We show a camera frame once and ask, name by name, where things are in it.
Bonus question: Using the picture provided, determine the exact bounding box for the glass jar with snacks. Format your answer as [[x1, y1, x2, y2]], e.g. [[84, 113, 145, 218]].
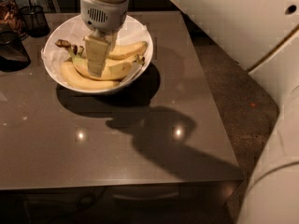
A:
[[0, 0, 27, 39]]

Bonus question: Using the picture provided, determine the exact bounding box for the yellow banana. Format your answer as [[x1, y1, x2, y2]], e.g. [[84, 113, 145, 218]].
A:
[[60, 62, 120, 90], [106, 54, 145, 66], [55, 39, 133, 81], [108, 41, 148, 60]]

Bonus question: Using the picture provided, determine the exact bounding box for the white bowl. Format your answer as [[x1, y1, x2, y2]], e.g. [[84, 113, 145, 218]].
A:
[[41, 12, 154, 96]]

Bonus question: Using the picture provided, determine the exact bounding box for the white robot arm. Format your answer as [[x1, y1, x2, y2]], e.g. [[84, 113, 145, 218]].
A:
[[129, 0, 299, 224]]

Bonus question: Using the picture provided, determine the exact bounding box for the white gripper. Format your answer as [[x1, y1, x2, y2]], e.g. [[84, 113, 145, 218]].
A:
[[80, 0, 129, 77]]

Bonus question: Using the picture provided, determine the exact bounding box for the black mesh pen cup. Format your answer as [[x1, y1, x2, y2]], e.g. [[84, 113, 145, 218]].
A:
[[20, 0, 50, 37]]

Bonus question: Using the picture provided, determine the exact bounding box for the dark round container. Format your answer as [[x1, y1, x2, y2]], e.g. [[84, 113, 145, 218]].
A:
[[0, 31, 31, 72]]

